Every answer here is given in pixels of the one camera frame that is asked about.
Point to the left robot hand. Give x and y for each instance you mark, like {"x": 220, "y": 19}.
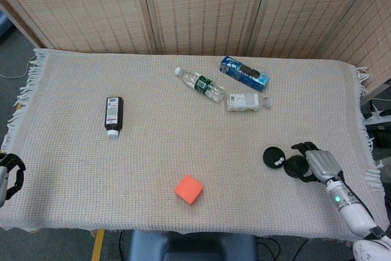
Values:
{"x": 16, "y": 175}

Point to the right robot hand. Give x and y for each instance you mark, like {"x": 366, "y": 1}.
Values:
{"x": 323, "y": 164}

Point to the black round puck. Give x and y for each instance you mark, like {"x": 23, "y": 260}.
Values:
{"x": 272, "y": 154}

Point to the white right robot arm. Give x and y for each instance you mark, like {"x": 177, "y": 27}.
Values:
{"x": 351, "y": 212}

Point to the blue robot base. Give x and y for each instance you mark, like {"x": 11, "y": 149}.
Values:
{"x": 189, "y": 247}

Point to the black box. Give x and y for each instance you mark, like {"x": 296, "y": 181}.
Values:
{"x": 382, "y": 135}

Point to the clear bottle white label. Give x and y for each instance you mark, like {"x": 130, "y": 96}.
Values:
{"x": 242, "y": 102}

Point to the yellow floor tape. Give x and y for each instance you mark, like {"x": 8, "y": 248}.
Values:
{"x": 97, "y": 245}

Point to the dark brown bottle white cap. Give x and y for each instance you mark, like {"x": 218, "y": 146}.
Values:
{"x": 113, "y": 114}

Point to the blue cookie box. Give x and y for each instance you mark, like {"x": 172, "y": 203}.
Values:
{"x": 244, "y": 74}

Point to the woven folding screen panel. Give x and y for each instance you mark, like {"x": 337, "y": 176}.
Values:
{"x": 204, "y": 7}
{"x": 76, "y": 7}
{"x": 305, "y": 10}
{"x": 366, "y": 38}

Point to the orange cube block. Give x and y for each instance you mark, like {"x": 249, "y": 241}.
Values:
{"x": 188, "y": 189}

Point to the beige fringed tablecloth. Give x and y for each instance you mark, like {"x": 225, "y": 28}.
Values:
{"x": 152, "y": 157}

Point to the clear water bottle green label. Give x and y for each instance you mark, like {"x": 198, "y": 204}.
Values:
{"x": 201, "y": 84}

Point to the blue object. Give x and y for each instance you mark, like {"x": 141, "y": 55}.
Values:
{"x": 4, "y": 27}

